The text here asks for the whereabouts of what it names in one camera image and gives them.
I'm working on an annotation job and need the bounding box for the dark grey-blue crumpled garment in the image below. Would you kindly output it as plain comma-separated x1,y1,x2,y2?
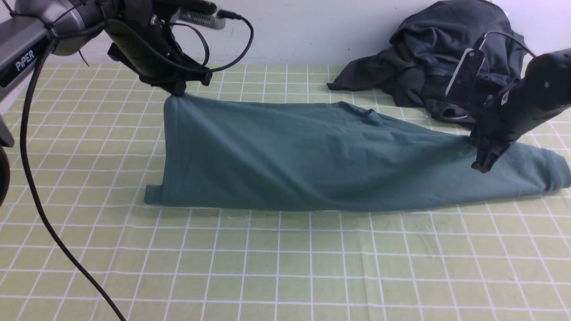
389,0,525,86

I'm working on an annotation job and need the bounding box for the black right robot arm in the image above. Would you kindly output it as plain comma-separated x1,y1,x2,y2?
469,49,571,173

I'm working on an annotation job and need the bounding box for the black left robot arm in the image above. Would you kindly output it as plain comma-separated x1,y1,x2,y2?
0,0,212,98

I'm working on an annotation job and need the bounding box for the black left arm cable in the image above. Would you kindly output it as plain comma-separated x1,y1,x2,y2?
20,9,255,321

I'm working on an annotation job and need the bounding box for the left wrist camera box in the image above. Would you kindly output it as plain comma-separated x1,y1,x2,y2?
178,0,226,30

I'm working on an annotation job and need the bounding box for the dark brown crumpled garment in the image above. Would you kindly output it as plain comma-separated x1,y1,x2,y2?
327,43,501,128

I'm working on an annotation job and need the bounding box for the green long sleeve shirt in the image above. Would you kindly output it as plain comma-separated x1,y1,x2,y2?
144,94,570,213

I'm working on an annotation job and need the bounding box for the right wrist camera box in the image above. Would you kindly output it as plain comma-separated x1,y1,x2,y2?
445,48,485,105

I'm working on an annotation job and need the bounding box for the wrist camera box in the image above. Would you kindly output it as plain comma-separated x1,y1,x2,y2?
178,0,226,30
445,48,485,105

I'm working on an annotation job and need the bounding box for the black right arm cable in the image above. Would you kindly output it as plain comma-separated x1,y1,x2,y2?
476,31,536,58

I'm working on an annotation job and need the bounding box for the green checkered tablecloth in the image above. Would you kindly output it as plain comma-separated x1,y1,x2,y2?
27,63,571,321

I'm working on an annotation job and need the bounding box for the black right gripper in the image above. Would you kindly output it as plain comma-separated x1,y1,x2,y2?
470,80,536,173

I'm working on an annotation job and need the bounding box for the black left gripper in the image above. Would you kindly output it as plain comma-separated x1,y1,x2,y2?
105,0,212,97

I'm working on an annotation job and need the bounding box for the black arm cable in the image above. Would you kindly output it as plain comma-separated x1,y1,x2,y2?
476,31,536,58
20,9,255,321

